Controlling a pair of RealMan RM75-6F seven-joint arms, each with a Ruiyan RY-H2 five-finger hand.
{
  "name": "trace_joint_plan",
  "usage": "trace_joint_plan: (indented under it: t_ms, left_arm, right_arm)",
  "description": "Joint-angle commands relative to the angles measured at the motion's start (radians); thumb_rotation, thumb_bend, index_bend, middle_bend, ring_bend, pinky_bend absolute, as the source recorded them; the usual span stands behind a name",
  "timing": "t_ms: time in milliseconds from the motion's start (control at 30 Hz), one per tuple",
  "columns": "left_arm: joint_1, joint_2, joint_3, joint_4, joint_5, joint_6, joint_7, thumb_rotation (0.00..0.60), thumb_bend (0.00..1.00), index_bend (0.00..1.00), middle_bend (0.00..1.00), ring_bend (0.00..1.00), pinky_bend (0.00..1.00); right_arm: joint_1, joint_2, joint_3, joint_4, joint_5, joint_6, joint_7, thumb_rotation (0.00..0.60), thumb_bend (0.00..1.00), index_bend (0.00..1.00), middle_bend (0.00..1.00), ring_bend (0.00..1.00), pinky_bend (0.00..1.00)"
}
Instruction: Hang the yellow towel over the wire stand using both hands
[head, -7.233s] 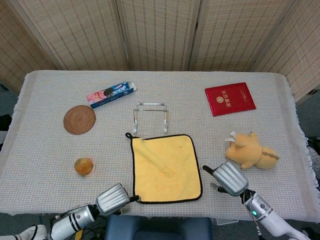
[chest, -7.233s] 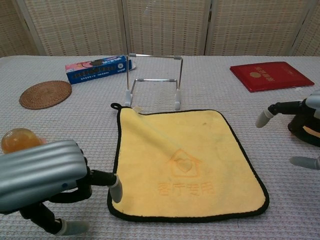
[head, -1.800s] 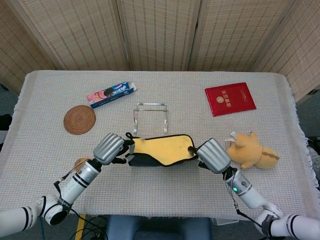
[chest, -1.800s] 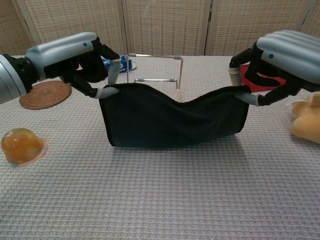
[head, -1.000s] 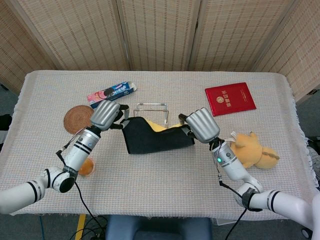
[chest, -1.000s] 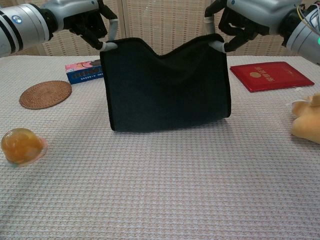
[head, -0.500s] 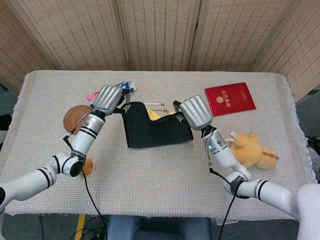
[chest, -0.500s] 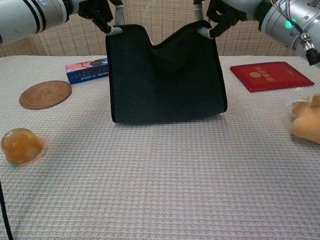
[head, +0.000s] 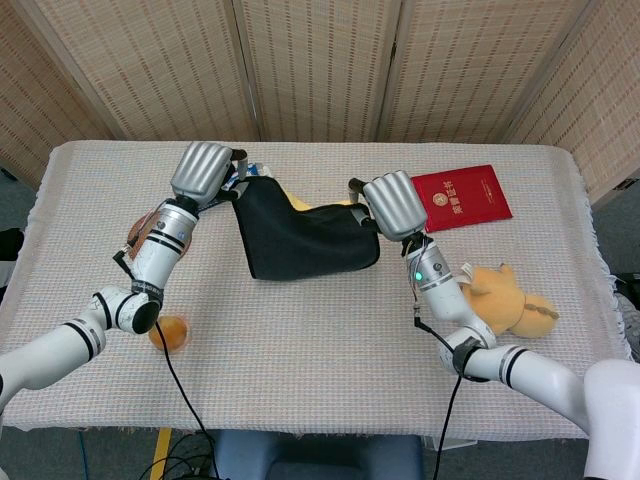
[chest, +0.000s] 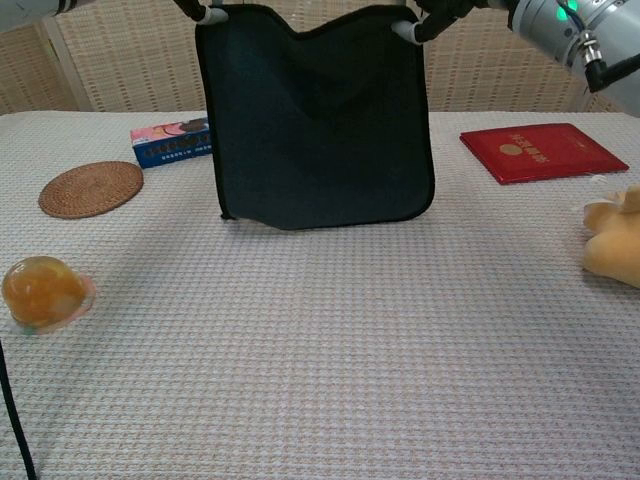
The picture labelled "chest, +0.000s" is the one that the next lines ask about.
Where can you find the orange jelly cup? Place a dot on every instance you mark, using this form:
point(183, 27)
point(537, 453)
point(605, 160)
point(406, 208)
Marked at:
point(40, 292)

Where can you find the blue pink cookie box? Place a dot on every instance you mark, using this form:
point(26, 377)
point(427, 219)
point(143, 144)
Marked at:
point(170, 145)

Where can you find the round woven brown coaster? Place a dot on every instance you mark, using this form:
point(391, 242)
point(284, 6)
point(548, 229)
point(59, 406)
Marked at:
point(90, 189)

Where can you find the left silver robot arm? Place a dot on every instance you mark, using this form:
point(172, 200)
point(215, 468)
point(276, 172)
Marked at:
point(30, 11)

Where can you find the yellow plush toy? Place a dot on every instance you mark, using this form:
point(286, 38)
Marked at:
point(612, 250)

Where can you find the white woven tablecloth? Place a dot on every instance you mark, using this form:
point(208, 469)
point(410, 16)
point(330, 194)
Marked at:
point(320, 325)

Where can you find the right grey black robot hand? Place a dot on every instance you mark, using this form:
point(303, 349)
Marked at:
point(435, 17)

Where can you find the red certificate booklet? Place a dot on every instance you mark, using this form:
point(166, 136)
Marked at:
point(540, 152)

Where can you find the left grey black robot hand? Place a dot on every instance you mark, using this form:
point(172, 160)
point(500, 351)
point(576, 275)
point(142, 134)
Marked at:
point(207, 14)

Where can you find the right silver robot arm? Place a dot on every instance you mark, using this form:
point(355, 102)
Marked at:
point(585, 35)

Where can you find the yellow black-edged cloth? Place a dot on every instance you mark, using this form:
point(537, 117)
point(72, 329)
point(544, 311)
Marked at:
point(320, 135)

